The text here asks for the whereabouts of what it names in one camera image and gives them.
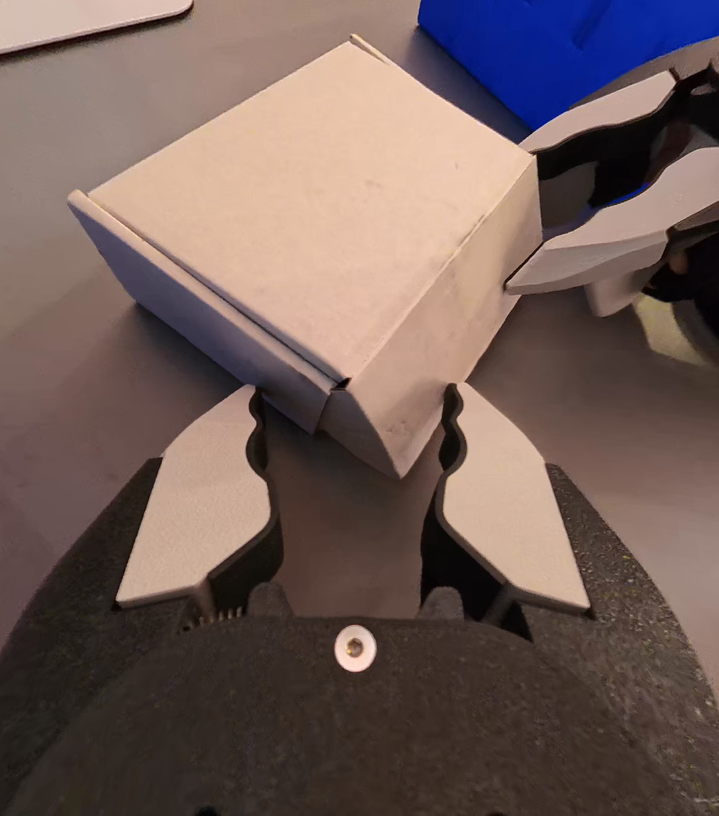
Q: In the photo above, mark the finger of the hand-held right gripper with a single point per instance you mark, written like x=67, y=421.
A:
x=640, y=217
x=608, y=111

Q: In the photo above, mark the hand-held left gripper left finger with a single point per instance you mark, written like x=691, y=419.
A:
x=200, y=510

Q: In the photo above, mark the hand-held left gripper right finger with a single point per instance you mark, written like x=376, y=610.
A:
x=506, y=510

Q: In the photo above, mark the white cardboard box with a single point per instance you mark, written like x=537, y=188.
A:
x=308, y=255

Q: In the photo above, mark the blue plastic bin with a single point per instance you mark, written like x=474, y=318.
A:
x=525, y=51

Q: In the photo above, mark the white tablet stand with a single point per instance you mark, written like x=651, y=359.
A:
x=47, y=25

